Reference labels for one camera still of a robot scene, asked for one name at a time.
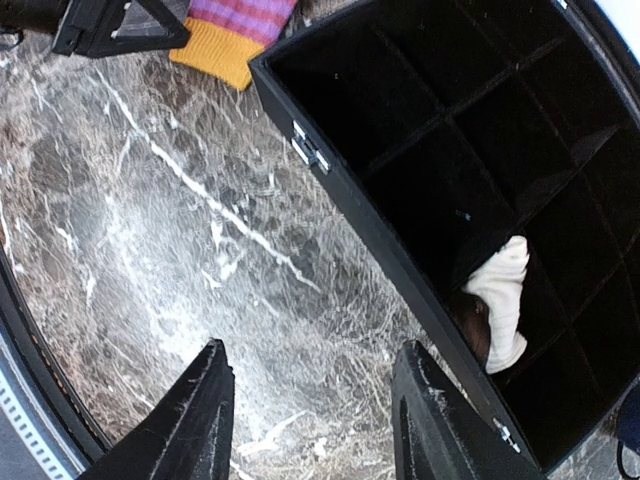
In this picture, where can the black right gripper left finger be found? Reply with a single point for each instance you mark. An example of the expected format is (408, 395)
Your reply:
(188, 435)

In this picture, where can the black display case with lid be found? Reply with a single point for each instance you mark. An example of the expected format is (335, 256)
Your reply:
(441, 129)

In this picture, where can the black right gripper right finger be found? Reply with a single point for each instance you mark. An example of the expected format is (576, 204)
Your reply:
(438, 434)

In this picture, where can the beige brown block sock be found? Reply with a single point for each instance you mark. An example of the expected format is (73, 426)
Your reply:
(487, 309)

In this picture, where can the maroon purple orange sock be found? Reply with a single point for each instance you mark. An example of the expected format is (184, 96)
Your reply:
(226, 34)

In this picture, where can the white slotted cable duct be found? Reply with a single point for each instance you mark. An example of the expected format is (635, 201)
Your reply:
(38, 450)

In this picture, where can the dark blue mug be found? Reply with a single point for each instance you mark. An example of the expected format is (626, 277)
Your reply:
(627, 429)

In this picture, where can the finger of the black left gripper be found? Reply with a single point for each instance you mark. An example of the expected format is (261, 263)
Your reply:
(100, 29)

